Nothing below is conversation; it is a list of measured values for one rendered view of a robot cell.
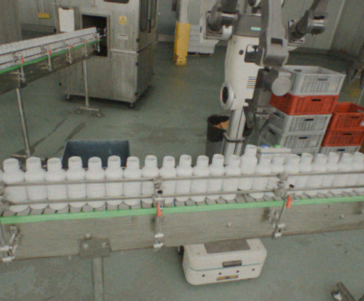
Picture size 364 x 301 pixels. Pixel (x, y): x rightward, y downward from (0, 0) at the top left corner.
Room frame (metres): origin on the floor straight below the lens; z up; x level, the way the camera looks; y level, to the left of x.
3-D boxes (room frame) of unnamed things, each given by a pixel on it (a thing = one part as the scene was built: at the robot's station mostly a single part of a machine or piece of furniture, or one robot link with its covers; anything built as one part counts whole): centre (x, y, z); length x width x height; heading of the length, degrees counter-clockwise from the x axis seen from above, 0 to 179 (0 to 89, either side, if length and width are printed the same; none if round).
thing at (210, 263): (1.57, -0.31, 0.24); 0.68 x 0.53 x 0.41; 15
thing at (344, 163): (0.99, -0.64, 1.08); 0.06 x 0.06 x 0.17
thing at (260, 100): (0.91, -0.24, 1.37); 0.10 x 0.07 x 0.07; 15
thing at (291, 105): (3.19, -1.30, 0.78); 0.61 x 0.41 x 0.22; 112
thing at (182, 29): (8.61, 0.33, 0.55); 0.40 x 0.40 x 1.10; 15
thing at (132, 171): (0.78, 0.15, 1.08); 0.06 x 0.06 x 0.17
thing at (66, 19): (4.36, 1.83, 1.22); 0.23 x 0.04 x 0.32; 87
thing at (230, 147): (1.58, -0.31, 0.74); 0.11 x 0.11 x 0.40; 15
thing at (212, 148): (2.58, -0.45, 0.32); 0.45 x 0.45 x 0.64
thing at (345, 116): (3.47, -1.95, 0.55); 0.61 x 0.41 x 0.22; 108
